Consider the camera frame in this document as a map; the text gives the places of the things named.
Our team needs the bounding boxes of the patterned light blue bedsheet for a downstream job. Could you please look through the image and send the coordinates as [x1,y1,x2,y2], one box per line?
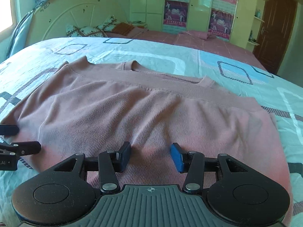
[1,37,302,226]

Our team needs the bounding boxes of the lower left pink poster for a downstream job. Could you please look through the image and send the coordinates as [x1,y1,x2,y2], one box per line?
[163,0,189,28]

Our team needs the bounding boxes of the lower right pink poster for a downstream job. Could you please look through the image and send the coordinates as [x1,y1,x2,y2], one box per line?
[208,9,234,40]

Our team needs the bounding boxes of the pink sweatshirt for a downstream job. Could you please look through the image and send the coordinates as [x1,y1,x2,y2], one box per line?
[0,56,294,227]

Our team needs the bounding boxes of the folded pink blanket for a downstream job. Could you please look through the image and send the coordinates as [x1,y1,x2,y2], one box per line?
[180,30,216,40]

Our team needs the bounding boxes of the orange striped pillow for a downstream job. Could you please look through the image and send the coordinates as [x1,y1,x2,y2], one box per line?
[111,23,135,36]

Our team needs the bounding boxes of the brown wooden door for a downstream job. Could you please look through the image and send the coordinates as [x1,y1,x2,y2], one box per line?
[253,0,297,74]

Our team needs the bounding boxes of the cream round headboard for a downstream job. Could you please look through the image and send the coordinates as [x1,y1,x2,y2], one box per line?
[25,0,127,47]

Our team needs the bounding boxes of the corner wall shelves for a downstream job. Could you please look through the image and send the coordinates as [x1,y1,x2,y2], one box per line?
[247,0,268,52]

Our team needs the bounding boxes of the blue satin curtain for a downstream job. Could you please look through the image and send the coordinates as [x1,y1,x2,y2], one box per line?
[6,0,49,58]

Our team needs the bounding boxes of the cream glossy wardrobe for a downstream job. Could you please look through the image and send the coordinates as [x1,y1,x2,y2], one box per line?
[130,0,257,50]

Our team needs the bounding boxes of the pink plaid bedsheet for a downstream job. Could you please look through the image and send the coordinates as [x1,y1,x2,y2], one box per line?
[106,27,265,70]

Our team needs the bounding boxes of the floral patterned pillow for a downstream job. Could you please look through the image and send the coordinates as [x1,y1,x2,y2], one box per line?
[66,24,107,37]

